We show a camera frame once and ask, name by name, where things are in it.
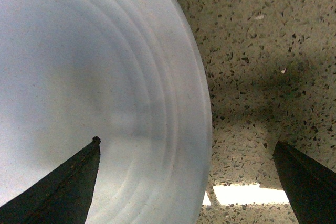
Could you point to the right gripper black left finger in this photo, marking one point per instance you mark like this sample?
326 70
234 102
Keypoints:
62 196

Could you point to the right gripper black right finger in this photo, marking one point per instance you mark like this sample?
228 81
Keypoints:
309 186

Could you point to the light blue plate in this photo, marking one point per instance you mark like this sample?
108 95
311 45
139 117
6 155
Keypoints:
126 71

